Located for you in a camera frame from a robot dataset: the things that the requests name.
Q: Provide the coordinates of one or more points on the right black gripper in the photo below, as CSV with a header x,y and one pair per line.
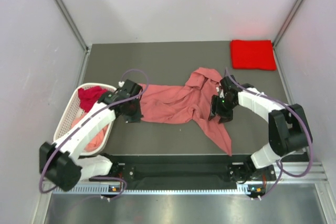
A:
x,y
225,116

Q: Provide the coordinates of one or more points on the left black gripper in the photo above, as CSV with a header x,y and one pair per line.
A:
x,y
136,117

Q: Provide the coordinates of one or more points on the salmon pink t shirt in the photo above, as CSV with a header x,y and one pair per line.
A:
x,y
181,104

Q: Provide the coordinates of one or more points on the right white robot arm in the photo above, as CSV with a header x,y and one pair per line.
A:
x,y
289,136

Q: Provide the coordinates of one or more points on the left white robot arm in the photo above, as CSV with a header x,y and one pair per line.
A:
x,y
60,162

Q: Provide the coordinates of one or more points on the crimson crumpled t shirt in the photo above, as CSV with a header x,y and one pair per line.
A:
x,y
88,97

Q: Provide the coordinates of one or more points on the light pink t shirt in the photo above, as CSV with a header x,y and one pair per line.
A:
x,y
97,140

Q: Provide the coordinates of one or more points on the white plastic laundry basket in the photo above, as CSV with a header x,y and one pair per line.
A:
x,y
73,110

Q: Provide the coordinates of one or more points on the folded red t shirt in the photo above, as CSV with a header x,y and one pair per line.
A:
x,y
252,55

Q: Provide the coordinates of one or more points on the grey slotted cable duct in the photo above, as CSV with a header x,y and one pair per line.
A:
x,y
114,189

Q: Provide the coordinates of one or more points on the right aluminium frame post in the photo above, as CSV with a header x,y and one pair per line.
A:
x,y
287,22

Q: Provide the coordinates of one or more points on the aluminium frame post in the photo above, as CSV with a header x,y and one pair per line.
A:
x,y
287,22
73,27

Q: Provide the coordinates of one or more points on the left aluminium frame post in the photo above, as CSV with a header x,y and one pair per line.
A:
x,y
73,27

